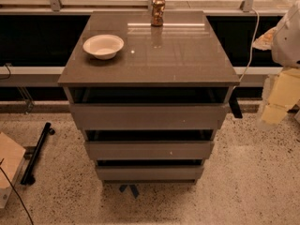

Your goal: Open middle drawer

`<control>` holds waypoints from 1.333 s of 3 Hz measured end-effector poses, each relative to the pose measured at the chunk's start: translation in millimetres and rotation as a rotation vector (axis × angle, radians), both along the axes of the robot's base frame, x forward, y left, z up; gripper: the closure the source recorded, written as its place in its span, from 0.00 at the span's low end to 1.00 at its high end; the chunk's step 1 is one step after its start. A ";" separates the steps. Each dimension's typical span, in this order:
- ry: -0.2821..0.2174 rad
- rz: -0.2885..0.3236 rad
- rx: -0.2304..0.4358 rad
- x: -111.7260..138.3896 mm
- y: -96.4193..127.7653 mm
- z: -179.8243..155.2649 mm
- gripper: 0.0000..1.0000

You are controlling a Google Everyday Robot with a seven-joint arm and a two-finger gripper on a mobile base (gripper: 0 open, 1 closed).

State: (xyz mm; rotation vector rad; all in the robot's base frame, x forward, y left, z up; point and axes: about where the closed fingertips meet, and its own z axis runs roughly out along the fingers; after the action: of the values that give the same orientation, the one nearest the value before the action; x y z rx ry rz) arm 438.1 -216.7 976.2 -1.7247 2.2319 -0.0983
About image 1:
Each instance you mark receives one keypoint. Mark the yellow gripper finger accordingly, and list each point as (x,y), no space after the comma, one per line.
(280,93)
(264,42)

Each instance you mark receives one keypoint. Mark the grey drawer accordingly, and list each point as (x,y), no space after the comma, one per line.
(148,150)
(142,173)
(100,117)

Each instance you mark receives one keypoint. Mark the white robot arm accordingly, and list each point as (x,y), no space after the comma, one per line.
(285,48)

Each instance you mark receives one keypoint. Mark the grey drawer cabinet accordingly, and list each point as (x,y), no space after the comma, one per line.
(180,63)

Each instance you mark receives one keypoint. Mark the grey top drawer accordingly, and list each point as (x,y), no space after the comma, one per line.
(100,117)

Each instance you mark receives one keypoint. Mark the grey bottom drawer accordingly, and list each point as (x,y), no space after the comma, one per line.
(142,173)

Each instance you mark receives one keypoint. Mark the crushed golden can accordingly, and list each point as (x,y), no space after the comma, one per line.
(158,7)

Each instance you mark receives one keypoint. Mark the white bowl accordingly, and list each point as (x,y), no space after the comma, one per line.
(103,47)

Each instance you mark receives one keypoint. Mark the black tube on floor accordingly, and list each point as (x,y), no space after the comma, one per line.
(28,177)

